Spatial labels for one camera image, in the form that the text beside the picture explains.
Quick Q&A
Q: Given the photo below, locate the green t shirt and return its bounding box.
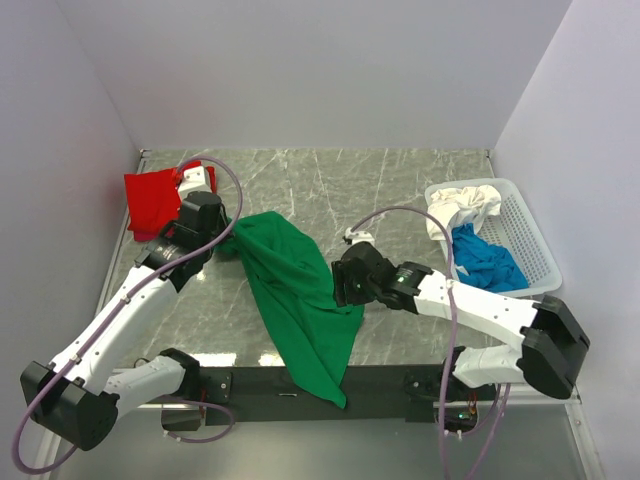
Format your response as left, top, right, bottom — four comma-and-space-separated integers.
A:
216, 211, 364, 398

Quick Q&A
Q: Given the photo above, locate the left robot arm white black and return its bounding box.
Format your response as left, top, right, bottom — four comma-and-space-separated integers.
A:
20, 191, 228, 451

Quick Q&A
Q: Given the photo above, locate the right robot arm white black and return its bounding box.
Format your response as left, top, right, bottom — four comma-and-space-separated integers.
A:
331, 242, 590, 400

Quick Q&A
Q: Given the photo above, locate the folded red t shirt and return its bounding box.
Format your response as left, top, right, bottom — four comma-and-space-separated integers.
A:
124, 161, 216, 231

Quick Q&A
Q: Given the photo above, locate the folded magenta t shirt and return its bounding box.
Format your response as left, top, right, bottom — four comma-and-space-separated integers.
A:
131, 229, 161, 243

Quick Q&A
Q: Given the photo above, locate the white crumpled t shirt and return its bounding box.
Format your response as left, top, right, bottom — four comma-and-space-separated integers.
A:
425, 184, 502, 234

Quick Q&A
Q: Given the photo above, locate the blue crumpled t shirt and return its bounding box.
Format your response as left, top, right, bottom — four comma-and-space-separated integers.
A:
451, 223, 529, 293

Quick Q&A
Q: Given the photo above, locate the white plastic basket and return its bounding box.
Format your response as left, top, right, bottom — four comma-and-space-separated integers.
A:
424, 178, 562, 298

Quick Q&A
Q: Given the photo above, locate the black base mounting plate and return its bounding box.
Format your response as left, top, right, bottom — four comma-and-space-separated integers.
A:
159, 363, 496, 434

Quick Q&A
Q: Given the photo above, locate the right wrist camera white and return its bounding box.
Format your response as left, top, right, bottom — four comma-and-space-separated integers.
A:
343, 228, 375, 246

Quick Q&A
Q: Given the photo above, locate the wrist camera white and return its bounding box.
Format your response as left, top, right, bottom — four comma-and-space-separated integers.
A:
343, 228, 375, 246
177, 166, 214, 201

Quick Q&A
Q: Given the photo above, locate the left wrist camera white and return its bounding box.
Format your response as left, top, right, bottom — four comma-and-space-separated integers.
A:
177, 166, 214, 201

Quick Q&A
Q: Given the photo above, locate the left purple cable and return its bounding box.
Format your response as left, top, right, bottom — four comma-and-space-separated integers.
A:
12, 155, 245, 475

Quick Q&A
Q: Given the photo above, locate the aluminium frame rail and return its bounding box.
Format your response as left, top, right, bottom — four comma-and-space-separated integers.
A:
507, 384, 582, 406

